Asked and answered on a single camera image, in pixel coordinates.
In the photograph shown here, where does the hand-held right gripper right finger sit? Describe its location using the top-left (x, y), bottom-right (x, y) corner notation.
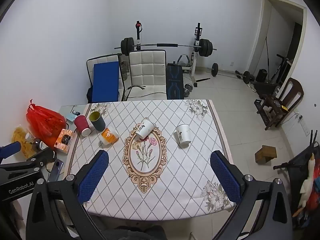
top-left (210, 150), bottom-right (293, 240)

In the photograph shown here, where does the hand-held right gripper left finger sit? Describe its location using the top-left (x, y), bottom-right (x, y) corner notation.
top-left (26, 150), bottom-right (110, 240)

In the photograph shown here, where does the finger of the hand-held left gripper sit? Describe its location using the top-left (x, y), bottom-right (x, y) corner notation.
top-left (0, 141), bottom-right (22, 159)
top-left (24, 147), bottom-right (56, 170)

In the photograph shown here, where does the orange and white paper cup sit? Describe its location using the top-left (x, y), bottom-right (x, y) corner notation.
top-left (101, 127), bottom-right (119, 145)

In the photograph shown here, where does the red paper cup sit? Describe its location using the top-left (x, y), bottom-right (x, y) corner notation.
top-left (74, 115), bottom-right (92, 137)

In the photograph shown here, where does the dark cup yellow inside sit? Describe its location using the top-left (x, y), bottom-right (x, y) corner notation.
top-left (89, 111), bottom-right (106, 131)

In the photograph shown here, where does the white paper cup black print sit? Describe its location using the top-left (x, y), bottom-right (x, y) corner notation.
top-left (135, 118), bottom-right (157, 140)
top-left (175, 124), bottom-right (192, 146)

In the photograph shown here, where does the dark glass bottle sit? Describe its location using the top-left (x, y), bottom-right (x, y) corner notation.
top-left (31, 138), bottom-right (49, 153)

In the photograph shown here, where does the yellow snack bag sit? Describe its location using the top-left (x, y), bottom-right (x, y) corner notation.
top-left (11, 126), bottom-right (35, 159)

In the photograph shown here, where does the smartphone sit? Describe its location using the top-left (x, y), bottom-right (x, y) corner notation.
top-left (47, 159), bottom-right (64, 182)

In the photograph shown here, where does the orange carton box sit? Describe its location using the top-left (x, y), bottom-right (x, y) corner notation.
top-left (54, 128), bottom-right (75, 154)

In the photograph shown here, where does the red plastic bag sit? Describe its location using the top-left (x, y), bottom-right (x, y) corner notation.
top-left (26, 99), bottom-right (67, 148)

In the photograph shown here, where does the floral diamond pattern tablecloth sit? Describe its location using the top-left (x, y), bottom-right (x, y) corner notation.
top-left (65, 99), bottom-right (237, 222)

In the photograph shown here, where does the black metal rack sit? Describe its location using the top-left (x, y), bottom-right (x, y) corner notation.
top-left (273, 129), bottom-right (320, 230)

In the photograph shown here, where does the white goose plush toy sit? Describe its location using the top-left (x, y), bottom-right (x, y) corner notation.
top-left (292, 154), bottom-right (317, 217)

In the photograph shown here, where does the dark wooden chair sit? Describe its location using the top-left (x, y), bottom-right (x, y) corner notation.
top-left (260, 77), bottom-right (304, 131)

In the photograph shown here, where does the chrome dumbbell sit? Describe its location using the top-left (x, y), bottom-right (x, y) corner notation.
top-left (183, 82), bottom-right (198, 97)

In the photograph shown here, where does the blue foam mat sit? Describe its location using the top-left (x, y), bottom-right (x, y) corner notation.
top-left (91, 61), bottom-right (120, 103)

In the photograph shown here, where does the black exercise board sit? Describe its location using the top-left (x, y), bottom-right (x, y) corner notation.
top-left (165, 63), bottom-right (185, 100)

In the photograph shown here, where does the small barbell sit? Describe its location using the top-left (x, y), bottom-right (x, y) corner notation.
top-left (211, 63), bottom-right (256, 83)

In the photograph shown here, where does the barbell on rack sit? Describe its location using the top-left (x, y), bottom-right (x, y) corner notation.
top-left (135, 21), bottom-right (203, 81)

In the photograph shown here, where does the white padded chair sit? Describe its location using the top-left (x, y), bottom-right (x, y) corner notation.
top-left (86, 54), bottom-right (126, 103)
top-left (128, 49), bottom-right (167, 101)

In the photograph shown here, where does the barbell with black plates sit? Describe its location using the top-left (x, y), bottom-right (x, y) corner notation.
top-left (114, 37), bottom-right (217, 57)

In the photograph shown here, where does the black cable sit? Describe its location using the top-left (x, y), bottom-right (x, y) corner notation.
top-left (124, 85), bottom-right (167, 101)

